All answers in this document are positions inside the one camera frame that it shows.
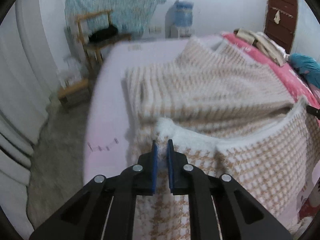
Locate beige white houndstooth coat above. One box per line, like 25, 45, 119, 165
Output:
125, 38, 319, 239

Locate beige and white clothes pile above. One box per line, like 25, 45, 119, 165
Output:
233, 28, 288, 67

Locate teal fleece garment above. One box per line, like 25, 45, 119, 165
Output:
288, 53, 320, 88

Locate lilac printed bed sheet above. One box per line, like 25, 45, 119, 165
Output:
82, 35, 320, 230

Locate pink floral fleece blanket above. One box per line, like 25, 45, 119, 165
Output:
221, 32, 319, 223

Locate dark red wooden door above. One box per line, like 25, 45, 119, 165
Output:
264, 0, 298, 54

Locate small wooden stool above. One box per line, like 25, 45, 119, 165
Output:
57, 79, 92, 112

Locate white plastic bags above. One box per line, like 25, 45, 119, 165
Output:
57, 55, 86, 88

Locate white curtain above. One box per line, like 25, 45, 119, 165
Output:
1, 0, 58, 239

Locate white water dispenser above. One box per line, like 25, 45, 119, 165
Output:
165, 25, 194, 38

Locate black garment on chair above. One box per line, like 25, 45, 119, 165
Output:
88, 24, 118, 43

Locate wooden armchair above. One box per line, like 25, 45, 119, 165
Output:
75, 10, 132, 72

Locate turquoise floral hanging cloth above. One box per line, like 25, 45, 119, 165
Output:
65, 0, 167, 36

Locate wall power socket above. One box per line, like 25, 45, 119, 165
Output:
149, 26, 162, 34

